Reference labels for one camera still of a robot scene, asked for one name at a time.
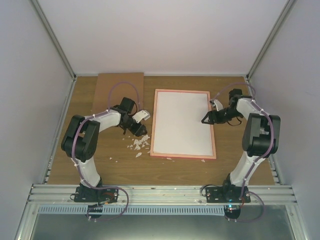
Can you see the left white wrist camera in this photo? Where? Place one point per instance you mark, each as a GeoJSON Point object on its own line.
{"type": "Point", "coordinates": [141, 115]}

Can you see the pink wooden picture frame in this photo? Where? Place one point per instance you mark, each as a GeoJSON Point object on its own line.
{"type": "Point", "coordinates": [152, 125]}

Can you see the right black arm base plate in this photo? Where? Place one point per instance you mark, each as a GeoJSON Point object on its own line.
{"type": "Point", "coordinates": [215, 193]}

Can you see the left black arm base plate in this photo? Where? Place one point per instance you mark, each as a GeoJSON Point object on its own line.
{"type": "Point", "coordinates": [85, 194]}

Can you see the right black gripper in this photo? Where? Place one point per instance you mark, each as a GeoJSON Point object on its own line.
{"type": "Point", "coordinates": [212, 114]}

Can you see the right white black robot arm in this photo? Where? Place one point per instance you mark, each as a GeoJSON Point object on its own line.
{"type": "Point", "coordinates": [238, 108]}

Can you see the brown cardboard backing sheet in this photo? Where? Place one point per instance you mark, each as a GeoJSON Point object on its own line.
{"type": "Point", "coordinates": [111, 88]}

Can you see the white paint flake cluster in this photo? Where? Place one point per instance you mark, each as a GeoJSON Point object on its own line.
{"type": "Point", "coordinates": [130, 148]}

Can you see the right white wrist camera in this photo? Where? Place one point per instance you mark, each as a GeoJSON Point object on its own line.
{"type": "Point", "coordinates": [216, 104]}

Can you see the right aluminium corner post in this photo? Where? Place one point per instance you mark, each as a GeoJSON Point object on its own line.
{"type": "Point", "coordinates": [286, 10]}

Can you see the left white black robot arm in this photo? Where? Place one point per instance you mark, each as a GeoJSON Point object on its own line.
{"type": "Point", "coordinates": [81, 137]}

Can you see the left aluminium corner post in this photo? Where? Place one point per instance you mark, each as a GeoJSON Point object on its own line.
{"type": "Point", "coordinates": [48, 28]}

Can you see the aluminium corner post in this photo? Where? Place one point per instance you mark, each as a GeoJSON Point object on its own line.
{"type": "Point", "coordinates": [48, 28]}
{"type": "Point", "coordinates": [286, 10]}

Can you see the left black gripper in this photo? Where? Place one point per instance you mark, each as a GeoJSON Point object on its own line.
{"type": "Point", "coordinates": [137, 131]}

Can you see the dark landscape photo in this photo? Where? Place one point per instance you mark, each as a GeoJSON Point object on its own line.
{"type": "Point", "coordinates": [182, 122]}

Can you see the aluminium front rail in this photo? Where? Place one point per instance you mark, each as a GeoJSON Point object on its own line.
{"type": "Point", "coordinates": [160, 194]}

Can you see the grey slotted cable duct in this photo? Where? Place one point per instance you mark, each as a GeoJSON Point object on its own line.
{"type": "Point", "coordinates": [114, 210]}

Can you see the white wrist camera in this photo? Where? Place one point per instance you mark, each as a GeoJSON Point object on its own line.
{"type": "Point", "coordinates": [216, 104]}
{"type": "Point", "coordinates": [141, 115]}

